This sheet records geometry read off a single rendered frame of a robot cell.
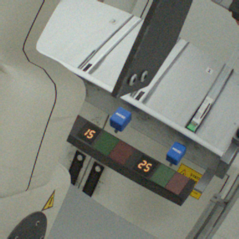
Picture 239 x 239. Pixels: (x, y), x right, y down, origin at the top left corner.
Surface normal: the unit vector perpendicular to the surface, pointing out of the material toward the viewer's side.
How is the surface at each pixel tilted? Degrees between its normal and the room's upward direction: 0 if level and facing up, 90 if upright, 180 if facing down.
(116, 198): 90
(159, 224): 90
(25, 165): 90
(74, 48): 42
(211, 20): 90
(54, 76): 24
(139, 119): 132
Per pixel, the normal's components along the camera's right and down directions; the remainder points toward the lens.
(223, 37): -0.42, 0.15
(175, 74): 0.00, -0.54
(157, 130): -0.56, 0.70
